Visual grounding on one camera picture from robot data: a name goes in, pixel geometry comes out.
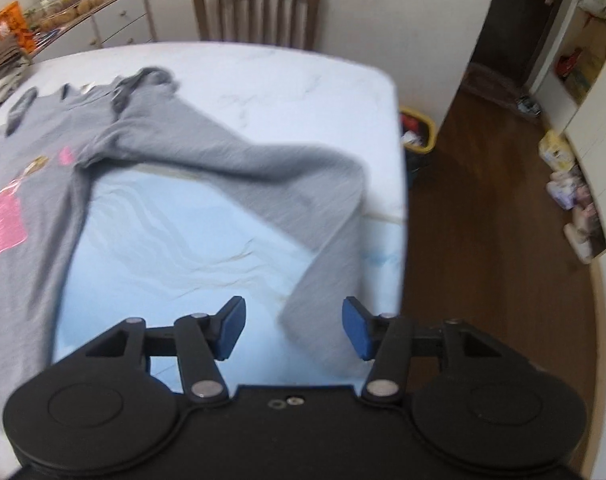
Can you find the white dresser wooden frame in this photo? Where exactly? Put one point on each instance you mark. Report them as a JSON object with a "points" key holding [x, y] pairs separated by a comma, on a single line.
{"points": [[123, 25]]}

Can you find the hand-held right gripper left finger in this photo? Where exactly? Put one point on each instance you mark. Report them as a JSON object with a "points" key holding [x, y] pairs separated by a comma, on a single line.
{"points": [[230, 330]]}

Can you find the dark brown door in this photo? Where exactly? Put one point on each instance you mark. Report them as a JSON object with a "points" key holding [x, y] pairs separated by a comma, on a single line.
{"points": [[513, 10]]}

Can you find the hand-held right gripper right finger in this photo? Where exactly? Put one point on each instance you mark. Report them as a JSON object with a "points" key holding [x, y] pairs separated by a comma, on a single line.
{"points": [[358, 330]]}

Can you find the dark shoes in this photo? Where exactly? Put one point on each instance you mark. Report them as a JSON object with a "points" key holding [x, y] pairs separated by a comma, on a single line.
{"points": [[529, 106]]}

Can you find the tall white cabinet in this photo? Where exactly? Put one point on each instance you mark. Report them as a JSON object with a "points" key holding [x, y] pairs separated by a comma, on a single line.
{"points": [[605, 150]]}

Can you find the yellow white tissue box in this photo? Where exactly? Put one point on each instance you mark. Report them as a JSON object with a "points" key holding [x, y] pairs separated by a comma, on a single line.
{"points": [[557, 150]]}

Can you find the cardboard box on shelf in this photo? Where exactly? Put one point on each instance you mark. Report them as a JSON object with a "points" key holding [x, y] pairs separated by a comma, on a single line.
{"points": [[585, 75]]}

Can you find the brown doormat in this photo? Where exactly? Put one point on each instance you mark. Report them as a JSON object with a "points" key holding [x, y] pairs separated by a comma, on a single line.
{"points": [[493, 87]]}

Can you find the teal trash bin yellow rim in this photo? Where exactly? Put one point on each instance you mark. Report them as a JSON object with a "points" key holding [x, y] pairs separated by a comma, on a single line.
{"points": [[419, 167]]}

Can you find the grey sweatshirt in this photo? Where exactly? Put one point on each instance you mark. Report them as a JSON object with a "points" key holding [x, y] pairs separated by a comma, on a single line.
{"points": [[208, 160]]}

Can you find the pink shoe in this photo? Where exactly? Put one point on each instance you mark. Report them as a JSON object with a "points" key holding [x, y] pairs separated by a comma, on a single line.
{"points": [[585, 212]]}

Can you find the pile of brown round produce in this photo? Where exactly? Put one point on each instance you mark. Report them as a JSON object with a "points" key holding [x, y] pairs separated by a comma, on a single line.
{"points": [[68, 12]]}

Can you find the beige slipper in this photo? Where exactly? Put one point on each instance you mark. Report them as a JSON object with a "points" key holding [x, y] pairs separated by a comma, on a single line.
{"points": [[585, 245]]}

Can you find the red item on shelf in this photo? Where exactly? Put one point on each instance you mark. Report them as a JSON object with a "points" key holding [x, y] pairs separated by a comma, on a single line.
{"points": [[569, 62]]}

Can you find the white purple slipper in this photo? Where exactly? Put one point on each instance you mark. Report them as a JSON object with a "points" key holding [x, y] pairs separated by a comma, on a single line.
{"points": [[565, 190]]}

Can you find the orange snack bag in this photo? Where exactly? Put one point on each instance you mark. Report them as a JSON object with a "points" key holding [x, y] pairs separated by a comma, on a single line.
{"points": [[10, 25]]}

